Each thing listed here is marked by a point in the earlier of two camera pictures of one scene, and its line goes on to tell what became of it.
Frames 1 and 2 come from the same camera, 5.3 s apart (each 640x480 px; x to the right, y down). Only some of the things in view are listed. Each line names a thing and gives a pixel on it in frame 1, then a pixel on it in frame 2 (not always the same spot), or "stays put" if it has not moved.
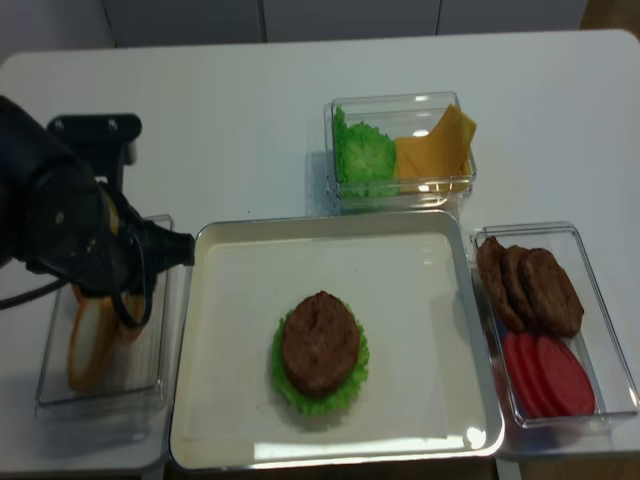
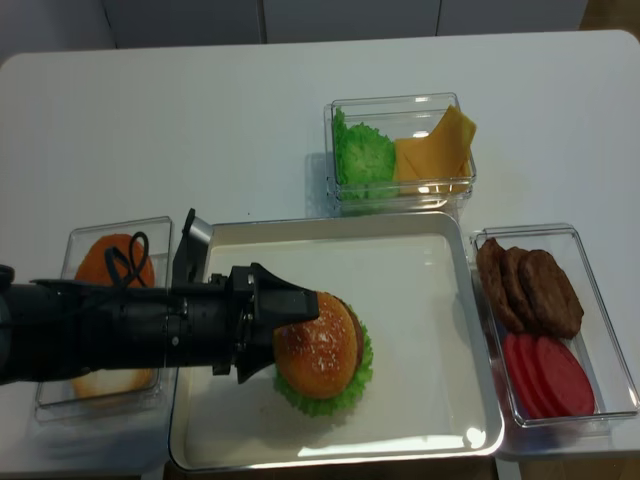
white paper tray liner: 405,289 stays put
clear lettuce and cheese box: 397,152 stays put
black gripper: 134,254 → 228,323
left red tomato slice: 519,377 stays put
